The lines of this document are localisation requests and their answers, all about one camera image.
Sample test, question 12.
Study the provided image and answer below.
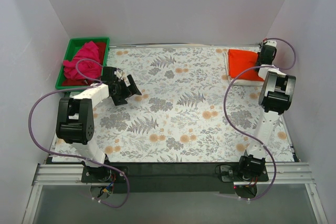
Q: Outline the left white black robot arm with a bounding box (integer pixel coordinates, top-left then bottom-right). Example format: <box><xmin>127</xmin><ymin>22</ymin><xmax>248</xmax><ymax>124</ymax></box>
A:
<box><xmin>56</xmin><ymin>67</ymin><xmax>141</xmax><ymax>182</ymax></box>

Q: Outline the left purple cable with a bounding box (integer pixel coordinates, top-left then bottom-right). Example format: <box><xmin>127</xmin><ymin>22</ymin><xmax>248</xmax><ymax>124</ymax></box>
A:
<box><xmin>27</xmin><ymin>58</ymin><xmax>130</xmax><ymax>208</ymax></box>

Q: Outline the green plastic bin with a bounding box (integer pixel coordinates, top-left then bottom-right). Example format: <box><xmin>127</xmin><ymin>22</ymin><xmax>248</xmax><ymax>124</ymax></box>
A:
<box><xmin>55</xmin><ymin>37</ymin><xmax>110</xmax><ymax>90</ymax></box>

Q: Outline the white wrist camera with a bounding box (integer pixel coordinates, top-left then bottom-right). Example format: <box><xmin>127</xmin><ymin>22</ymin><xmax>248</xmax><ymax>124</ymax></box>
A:
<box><xmin>262</xmin><ymin>39</ymin><xmax>277</xmax><ymax>48</ymax></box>
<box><xmin>114</xmin><ymin>68</ymin><xmax>124</xmax><ymax>79</ymax></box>

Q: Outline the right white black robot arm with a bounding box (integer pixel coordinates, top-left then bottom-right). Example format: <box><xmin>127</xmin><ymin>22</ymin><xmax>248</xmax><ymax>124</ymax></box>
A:
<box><xmin>237</xmin><ymin>40</ymin><xmax>296</xmax><ymax>181</ymax></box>

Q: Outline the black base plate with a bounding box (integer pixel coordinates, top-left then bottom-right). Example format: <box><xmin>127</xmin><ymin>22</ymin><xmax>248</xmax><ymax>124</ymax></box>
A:
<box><xmin>215</xmin><ymin>164</ymin><xmax>256</xmax><ymax>183</ymax></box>
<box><xmin>81</xmin><ymin>166</ymin><xmax>128</xmax><ymax>183</ymax></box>

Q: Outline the floral patterned table mat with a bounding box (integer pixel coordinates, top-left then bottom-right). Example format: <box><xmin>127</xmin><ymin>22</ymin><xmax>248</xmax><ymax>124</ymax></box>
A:
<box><xmin>51</xmin><ymin>46</ymin><xmax>300</xmax><ymax>163</ymax></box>

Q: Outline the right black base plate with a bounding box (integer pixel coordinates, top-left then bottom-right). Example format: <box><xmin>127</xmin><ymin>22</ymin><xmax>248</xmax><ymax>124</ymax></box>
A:
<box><xmin>215</xmin><ymin>164</ymin><xmax>256</xmax><ymax>183</ymax></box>

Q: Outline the aluminium frame rail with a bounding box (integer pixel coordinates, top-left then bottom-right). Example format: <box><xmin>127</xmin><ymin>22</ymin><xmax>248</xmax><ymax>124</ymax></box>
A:
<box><xmin>33</xmin><ymin>162</ymin><xmax>314</xmax><ymax>193</ymax></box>

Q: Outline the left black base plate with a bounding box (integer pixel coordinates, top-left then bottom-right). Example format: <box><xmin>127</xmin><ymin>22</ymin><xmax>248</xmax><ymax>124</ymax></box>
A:
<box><xmin>81</xmin><ymin>166</ymin><xmax>128</xmax><ymax>183</ymax></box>

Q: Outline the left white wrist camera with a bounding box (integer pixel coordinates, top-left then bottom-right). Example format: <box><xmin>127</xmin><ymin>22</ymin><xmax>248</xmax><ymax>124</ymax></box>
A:
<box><xmin>114</xmin><ymin>68</ymin><xmax>124</xmax><ymax>79</ymax></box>

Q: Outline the folded cream t shirt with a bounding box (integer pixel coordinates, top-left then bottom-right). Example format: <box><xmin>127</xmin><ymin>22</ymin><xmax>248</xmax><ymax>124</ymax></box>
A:
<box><xmin>224</xmin><ymin>51</ymin><xmax>264</xmax><ymax>87</ymax></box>

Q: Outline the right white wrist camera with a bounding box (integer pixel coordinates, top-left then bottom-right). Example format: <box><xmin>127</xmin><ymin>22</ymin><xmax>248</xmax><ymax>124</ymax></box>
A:
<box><xmin>262</xmin><ymin>39</ymin><xmax>277</xmax><ymax>48</ymax></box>

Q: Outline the orange t shirt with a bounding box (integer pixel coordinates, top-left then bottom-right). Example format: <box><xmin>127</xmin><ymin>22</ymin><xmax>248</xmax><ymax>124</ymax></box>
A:
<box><xmin>228</xmin><ymin>49</ymin><xmax>263</xmax><ymax>81</ymax></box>

